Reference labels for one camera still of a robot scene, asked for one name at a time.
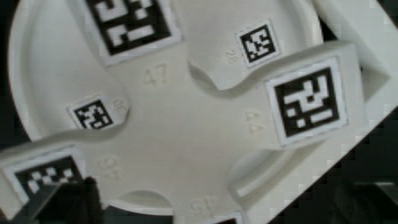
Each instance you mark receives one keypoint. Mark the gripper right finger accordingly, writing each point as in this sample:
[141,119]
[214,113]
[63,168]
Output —
[365,203]

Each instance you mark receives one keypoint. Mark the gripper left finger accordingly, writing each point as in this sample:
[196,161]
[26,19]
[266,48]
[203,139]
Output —
[65,204]

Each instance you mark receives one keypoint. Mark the white table base foot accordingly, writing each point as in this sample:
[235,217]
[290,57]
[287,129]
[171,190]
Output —
[189,133]

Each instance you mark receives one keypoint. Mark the white round table top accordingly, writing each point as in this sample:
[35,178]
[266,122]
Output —
[54,83]

